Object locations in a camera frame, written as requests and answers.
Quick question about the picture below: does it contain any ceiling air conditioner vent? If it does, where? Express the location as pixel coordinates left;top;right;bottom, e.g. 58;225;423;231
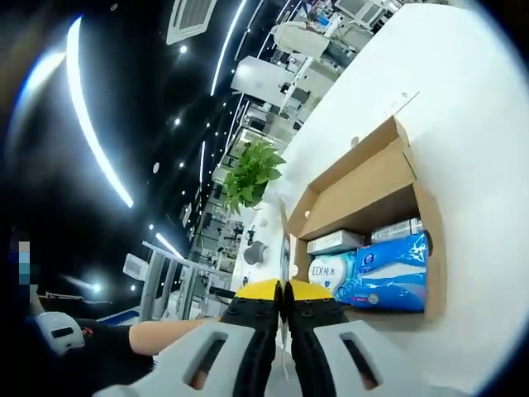
164;0;224;45

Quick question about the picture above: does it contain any green potted plant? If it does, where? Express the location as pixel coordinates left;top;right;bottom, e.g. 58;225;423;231
222;139;287;217

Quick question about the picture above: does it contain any white table cable cover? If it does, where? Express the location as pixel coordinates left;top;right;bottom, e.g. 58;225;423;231
382;90;422;119

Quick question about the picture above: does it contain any white metal rack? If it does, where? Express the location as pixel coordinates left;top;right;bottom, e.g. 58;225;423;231
123;242;233;320

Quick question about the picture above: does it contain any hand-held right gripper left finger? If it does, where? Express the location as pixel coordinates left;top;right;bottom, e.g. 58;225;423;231
94;277;284;397

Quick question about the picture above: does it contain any brown cardboard shoe box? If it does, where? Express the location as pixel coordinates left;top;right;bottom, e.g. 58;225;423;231
275;114;448;384

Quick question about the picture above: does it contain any blue soft tissue pack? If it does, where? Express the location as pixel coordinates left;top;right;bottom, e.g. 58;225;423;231
338;231;431;312

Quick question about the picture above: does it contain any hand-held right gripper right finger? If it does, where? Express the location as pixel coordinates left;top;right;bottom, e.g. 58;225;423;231
284;279;418;397

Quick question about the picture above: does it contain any white soft wet wipes pack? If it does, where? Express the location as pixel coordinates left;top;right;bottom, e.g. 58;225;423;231
307;250;359;304

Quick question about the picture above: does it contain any white worn device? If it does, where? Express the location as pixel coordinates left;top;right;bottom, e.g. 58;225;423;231
35;312;86;356

